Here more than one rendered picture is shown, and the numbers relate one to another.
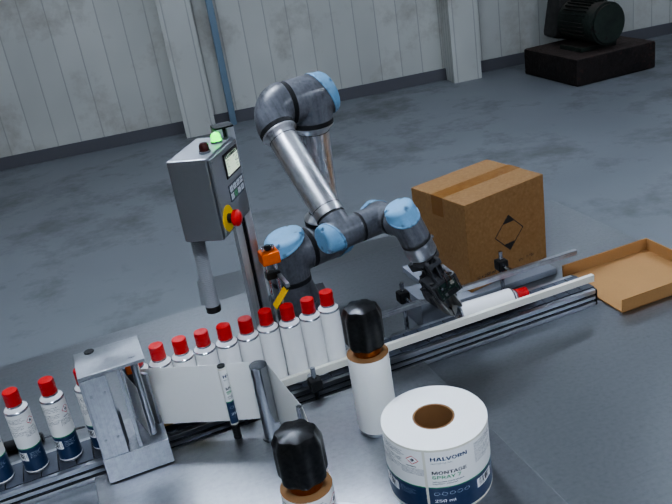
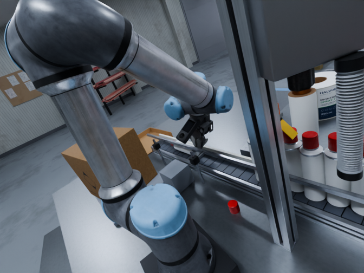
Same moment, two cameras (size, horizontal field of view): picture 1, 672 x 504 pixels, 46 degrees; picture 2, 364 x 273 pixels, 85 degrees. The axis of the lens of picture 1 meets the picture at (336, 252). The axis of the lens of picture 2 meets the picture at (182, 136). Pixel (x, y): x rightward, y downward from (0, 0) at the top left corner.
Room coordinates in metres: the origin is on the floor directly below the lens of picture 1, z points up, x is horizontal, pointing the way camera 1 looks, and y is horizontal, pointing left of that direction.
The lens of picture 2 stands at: (2.02, 0.50, 1.39)
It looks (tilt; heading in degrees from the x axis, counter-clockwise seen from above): 25 degrees down; 258
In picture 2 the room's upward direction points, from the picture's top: 22 degrees counter-clockwise
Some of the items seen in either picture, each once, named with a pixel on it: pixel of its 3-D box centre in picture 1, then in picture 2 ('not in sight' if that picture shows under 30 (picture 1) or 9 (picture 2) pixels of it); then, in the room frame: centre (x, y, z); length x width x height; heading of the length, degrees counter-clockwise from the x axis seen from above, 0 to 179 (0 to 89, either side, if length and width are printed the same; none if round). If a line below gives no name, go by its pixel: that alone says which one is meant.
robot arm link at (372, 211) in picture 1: (377, 219); (184, 103); (1.84, -0.11, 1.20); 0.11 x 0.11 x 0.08; 29
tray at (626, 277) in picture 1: (635, 272); (146, 141); (1.98, -0.82, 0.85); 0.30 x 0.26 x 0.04; 108
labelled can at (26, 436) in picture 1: (23, 429); not in sight; (1.48, 0.74, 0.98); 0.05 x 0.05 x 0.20
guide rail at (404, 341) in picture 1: (414, 338); (225, 153); (1.73, -0.16, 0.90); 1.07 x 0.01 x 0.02; 108
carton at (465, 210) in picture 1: (479, 222); (110, 163); (2.19, -0.44, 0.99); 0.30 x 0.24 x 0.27; 119
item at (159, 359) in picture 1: (165, 383); not in sight; (1.58, 0.43, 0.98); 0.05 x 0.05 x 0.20
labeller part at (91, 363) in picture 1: (108, 357); not in sight; (1.45, 0.50, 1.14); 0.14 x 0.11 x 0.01; 108
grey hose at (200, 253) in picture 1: (204, 271); (349, 123); (1.72, 0.31, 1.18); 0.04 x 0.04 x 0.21
